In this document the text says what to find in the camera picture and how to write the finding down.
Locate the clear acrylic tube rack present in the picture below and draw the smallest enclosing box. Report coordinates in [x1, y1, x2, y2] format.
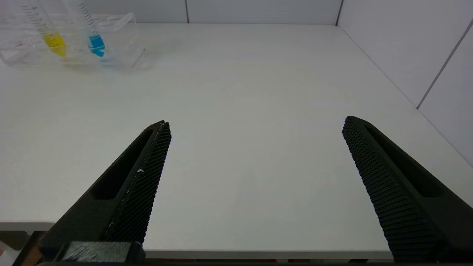
[0, 13, 146, 69]

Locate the test tube with yellow pigment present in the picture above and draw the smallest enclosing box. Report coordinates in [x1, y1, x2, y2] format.
[16, 0, 69, 58]

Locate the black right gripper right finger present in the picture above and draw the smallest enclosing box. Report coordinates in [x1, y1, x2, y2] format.
[341, 115, 473, 263]

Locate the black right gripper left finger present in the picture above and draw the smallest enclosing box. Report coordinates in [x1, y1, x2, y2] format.
[37, 120, 172, 260]

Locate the test tube with blue pigment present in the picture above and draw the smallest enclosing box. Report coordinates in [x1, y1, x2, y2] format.
[62, 0, 106, 58]

